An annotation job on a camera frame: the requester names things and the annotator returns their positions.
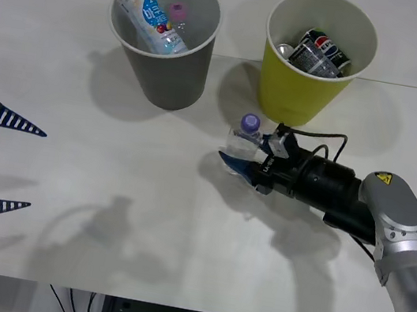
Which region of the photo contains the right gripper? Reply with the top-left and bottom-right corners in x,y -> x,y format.
212,126 -> 310,201

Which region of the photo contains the clear bottle with purple cap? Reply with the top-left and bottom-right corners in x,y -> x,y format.
220,109 -> 271,178

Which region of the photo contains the yellow-green plastic bin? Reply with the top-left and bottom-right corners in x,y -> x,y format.
250,0 -> 385,140

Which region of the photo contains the grey plastic bin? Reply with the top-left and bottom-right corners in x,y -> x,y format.
95,0 -> 224,117

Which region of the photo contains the black can with white print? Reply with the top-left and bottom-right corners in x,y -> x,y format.
273,33 -> 347,81

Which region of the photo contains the black can with round logo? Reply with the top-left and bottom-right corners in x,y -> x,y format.
298,25 -> 358,71

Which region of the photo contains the clear bottle with pink cap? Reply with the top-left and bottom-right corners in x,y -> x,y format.
162,0 -> 195,41

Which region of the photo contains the clear bottle with blue cap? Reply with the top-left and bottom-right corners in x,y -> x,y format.
93,0 -> 197,59

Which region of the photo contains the black cable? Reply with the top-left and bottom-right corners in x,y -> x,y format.
45,284 -> 76,312
65,288 -> 86,312
86,291 -> 99,312

